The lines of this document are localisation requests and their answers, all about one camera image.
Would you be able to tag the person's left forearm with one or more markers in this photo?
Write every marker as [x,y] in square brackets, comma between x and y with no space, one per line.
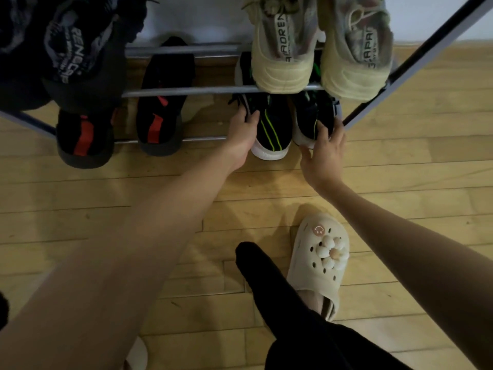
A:
[115,265]

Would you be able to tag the beige chunky sneaker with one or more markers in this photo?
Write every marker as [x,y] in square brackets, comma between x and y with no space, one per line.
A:
[285,53]
[358,61]

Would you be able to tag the black green-striped sneaker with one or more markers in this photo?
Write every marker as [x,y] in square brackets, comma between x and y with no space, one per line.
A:
[273,127]
[310,111]

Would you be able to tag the grey metal shoe rack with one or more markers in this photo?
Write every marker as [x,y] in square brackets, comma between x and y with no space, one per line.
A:
[192,90]

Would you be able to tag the black red sneaker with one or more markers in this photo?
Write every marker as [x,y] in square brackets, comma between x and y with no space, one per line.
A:
[84,138]
[165,73]

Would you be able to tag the person's right foot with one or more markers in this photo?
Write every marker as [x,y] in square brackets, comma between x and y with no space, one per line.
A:
[314,300]

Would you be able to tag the person's black trousers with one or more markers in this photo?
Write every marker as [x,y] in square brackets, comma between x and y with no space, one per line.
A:
[292,323]

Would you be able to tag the black grey strap sneaker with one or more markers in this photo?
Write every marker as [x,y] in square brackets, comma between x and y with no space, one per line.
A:
[19,53]
[84,53]

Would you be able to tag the cream clog with pink charm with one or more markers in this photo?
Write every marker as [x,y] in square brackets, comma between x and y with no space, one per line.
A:
[319,277]

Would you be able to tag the person's left hand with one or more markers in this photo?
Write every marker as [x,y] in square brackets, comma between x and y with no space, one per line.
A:
[242,138]

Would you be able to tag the cream clog with flower charm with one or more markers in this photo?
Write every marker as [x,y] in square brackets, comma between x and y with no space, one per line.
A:
[138,354]

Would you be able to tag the person's right forearm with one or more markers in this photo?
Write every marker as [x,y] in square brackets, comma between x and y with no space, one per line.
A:
[416,258]

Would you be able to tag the person's right hand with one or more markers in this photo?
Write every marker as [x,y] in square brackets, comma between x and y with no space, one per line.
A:
[325,161]

